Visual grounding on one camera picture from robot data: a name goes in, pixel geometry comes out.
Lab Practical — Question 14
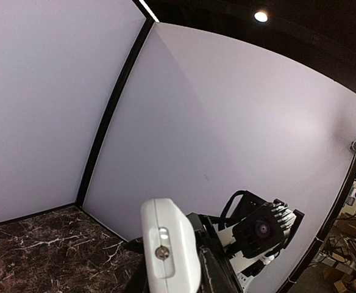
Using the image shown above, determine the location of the right black frame post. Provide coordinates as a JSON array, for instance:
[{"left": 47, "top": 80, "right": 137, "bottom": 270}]
[{"left": 276, "top": 154, "right": 356, "bottom": 293}]

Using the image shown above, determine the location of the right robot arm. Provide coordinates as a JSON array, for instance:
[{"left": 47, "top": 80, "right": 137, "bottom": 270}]
[{"left": 217, "top": 190, "right": 304, "bottom": 292}]

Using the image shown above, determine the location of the white remote control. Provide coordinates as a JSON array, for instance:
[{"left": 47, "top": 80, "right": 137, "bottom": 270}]
[{"left": 141, "top": 198, "right": 201, "bottom": 293}]

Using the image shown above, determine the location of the left black frame post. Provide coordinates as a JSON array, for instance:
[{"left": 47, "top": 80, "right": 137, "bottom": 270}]
[{"left": 74, "top": 18, "right": 154, "bottom": 209}]

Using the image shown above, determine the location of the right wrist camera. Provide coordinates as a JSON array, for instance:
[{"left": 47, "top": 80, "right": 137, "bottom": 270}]
[{"left": 226, "top": 202, "right": 296, "bottom": 259}]

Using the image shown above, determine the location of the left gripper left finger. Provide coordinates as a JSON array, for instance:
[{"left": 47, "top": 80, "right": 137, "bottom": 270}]
[{"left": 125, "top": 237, "right": 149, "bottom": 293}]

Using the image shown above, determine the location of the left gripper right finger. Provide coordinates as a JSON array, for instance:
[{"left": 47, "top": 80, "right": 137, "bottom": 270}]
[{"left": 187, "top": 213, "right": 242, "bottom": 293}]

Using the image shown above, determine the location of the black frame post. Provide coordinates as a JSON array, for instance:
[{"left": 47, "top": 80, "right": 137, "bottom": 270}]
[
  {"left": 276, "top": 154, "right": 356, "bottom": 293},
  {"left": 74, "top": 18, "right": 154, "bottom": 209}
]

